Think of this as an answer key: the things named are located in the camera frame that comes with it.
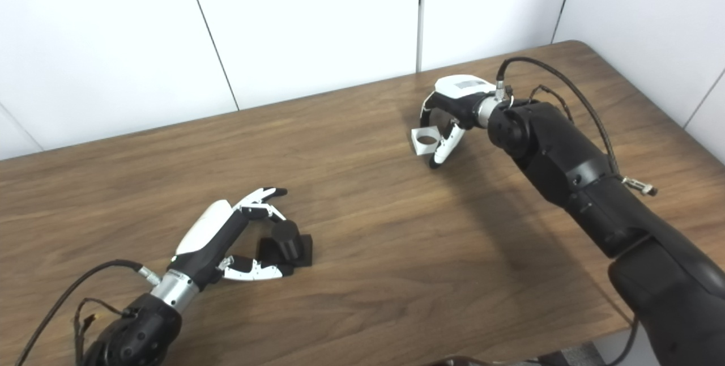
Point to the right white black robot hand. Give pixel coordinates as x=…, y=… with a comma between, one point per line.
x=461, y=91

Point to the black peg with square base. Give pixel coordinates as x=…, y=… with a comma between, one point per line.
x=289, y=241

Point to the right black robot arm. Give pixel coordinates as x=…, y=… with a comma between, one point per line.
x=595, y=196

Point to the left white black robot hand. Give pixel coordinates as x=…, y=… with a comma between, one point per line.
x=209, y=241

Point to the white square piece with hole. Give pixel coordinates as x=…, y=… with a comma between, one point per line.
x=420, y=149

